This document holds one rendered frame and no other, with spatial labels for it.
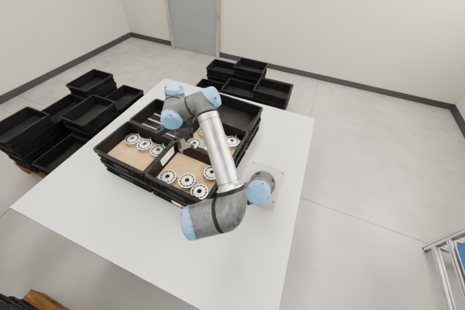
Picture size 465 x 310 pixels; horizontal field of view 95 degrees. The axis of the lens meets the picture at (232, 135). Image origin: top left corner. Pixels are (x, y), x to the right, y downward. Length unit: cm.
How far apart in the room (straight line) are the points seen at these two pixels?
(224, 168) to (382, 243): 200
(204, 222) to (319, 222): 168
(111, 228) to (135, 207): 15
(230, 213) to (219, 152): 19
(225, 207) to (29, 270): 198
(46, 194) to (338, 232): 226
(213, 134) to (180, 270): 81
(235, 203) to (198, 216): 13
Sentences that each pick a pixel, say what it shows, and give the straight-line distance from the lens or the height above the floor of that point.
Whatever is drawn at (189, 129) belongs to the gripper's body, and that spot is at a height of 128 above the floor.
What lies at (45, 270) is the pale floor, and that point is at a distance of 241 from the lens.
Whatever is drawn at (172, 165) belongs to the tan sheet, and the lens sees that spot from 143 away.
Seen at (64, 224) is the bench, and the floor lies 70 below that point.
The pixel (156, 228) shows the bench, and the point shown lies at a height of 70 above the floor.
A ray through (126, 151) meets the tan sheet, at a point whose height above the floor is 83.
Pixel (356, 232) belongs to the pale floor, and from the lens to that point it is 242.
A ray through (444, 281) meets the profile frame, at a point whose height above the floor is 14.
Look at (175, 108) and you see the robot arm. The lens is 77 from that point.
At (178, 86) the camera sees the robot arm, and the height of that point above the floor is 150.
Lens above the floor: 196
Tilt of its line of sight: 46 degrees down
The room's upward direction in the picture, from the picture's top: 4 degrees clockwise
